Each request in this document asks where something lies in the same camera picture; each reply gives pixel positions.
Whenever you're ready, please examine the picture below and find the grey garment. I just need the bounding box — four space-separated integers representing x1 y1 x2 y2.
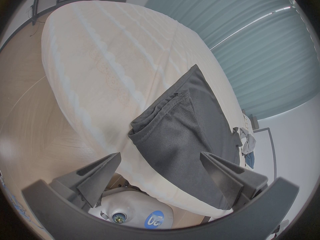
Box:
239 127 257 156

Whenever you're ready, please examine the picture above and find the bed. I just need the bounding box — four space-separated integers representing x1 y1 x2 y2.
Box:
40 0 277 218

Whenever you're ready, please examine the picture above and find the dark blue garment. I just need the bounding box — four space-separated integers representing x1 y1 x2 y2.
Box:
244 152 256 169

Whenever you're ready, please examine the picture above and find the blue-green curtain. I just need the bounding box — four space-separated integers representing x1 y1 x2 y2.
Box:
210 5 320 119
145 0 293 49

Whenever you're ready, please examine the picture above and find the white printed pillow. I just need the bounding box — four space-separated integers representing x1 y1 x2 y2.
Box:
242 113 253 131

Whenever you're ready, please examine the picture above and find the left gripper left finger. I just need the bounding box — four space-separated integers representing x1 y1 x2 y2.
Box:
51 152 122 209

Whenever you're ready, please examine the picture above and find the black T-shirt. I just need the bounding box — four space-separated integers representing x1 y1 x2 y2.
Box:
127 64 244 210

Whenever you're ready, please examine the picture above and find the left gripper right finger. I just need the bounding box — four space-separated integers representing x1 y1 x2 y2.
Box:
200 151 269 207

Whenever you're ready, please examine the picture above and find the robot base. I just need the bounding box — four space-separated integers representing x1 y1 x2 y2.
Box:
87 173 174 229

